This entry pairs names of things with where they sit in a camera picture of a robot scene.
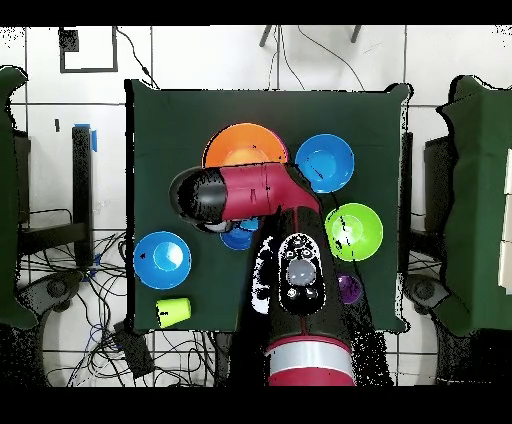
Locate orange bowl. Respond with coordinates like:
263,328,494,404
202,122,289,169

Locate large blue bowl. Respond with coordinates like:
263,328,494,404
294,133,356,194
132,230,193,290

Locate yellow-green cup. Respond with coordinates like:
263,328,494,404
154,296,192,329

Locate small dark blue bowl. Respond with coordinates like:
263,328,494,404
219,223,257,252

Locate lime green bowl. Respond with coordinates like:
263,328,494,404
324,202,384,262

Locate dark green tablecloth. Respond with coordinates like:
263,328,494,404
124,77,415,335

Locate purple cup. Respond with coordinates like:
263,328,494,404
337,272,364,306

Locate black power strip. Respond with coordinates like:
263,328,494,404
112,319,156,379

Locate grey chair base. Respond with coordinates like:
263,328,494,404
403,273,449,315
17,271,85,317

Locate green cloth covered table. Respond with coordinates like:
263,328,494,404
0,65,39,331
433,74,512,337

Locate black stand post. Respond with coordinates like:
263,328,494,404
17,123,98,269
397,131,415,275

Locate tangled floor cables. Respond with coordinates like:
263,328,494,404
19,231,217,387

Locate camera tripod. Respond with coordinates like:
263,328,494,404
258,25,363,48

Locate black floor cable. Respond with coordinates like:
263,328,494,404
296,25,366,92
114,26,160,90

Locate black square floor frame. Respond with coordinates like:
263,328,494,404
58,25,120,74

